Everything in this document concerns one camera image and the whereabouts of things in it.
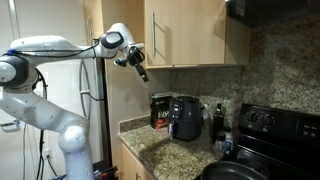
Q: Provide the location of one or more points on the black air fryer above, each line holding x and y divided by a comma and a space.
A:
184, 118

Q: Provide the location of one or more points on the black range hood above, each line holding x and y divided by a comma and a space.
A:
255, 13

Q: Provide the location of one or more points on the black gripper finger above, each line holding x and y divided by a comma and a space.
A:
145, 78
140, 71

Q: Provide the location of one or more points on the cabinet wooden door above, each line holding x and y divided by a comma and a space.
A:
188, 33
93, 19

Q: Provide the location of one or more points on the black frying pan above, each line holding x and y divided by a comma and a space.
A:
227, 170

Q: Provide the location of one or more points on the black red protein bag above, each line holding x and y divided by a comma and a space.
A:
160, 109

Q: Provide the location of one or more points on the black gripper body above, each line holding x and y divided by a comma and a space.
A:
135, 56

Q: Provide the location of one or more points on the dark glass oil bottle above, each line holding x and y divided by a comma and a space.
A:
218, 122

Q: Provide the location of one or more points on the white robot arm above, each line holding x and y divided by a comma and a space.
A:
19, 74

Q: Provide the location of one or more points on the small spice jar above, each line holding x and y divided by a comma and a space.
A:
224, 142

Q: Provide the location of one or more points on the lower wooden counter cabinet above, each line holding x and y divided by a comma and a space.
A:
133, 169

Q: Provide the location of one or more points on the silver cabinet door handle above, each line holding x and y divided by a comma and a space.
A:
153, 33

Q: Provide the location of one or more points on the black stove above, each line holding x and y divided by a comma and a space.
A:
279, 144

